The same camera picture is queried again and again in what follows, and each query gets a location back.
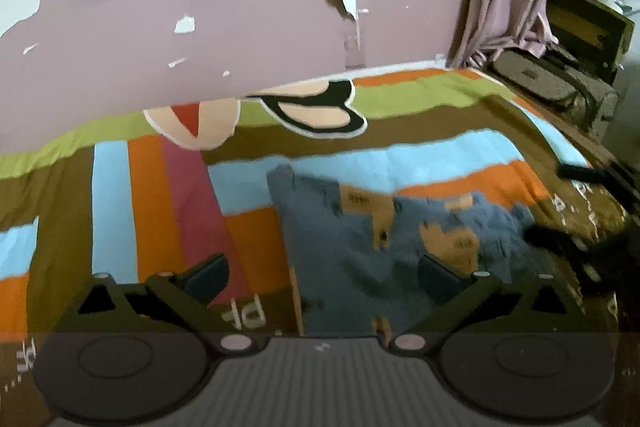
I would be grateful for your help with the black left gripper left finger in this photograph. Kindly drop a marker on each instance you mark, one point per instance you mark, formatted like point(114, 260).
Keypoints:
point(168, 312)

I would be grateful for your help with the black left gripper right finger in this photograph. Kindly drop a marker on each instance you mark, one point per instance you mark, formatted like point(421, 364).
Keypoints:
point(536, 302)

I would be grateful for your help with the blue patterned pant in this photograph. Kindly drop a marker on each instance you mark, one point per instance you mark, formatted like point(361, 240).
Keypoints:
point(359, 256)

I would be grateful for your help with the colourful striped bedsheet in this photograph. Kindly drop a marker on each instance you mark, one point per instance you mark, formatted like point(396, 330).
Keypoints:
point(162, 189)

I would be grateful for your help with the grey quilted suitcase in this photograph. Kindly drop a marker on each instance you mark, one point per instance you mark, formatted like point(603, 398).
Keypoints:
point(575, 83)

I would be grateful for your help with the dark wooden shelf unit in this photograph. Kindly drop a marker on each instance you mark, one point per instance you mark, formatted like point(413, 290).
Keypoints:
point(595, 34)

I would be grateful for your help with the brown wooden bed frame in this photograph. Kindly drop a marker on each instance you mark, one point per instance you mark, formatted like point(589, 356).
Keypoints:
point(544, 139)

